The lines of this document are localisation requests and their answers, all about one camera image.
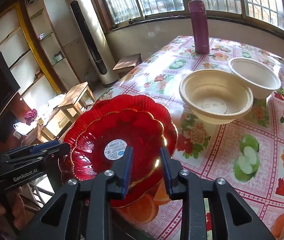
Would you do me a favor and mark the dark pink cloth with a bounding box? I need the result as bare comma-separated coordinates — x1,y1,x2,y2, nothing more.
24,109,38,126

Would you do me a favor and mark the white tower air conditioner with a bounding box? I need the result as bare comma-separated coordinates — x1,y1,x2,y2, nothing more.
65,0,119,87

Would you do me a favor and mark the white paper bowl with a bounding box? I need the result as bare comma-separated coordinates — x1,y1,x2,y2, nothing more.
228,57,281,99

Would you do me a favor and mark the magenta thermos bottle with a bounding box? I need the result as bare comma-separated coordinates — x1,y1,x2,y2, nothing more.
188,0,210,55

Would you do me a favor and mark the low wooden stool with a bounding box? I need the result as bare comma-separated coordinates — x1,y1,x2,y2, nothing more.
113,53,142,74

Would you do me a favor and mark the black television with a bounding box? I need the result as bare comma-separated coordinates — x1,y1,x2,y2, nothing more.
0,52,20,113

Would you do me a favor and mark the large red glass plate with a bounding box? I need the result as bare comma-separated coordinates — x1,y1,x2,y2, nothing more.
58,95,178,208

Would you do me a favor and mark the cream ribbed plastic bowl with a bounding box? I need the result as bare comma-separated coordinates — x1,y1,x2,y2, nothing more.
179,69,253,125

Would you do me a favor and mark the wooden wall shelf unit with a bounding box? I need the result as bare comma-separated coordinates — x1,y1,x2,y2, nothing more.
0,0,80,110

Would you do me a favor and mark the person's left hand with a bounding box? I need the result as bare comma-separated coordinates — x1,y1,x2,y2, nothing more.
0,187,27,234

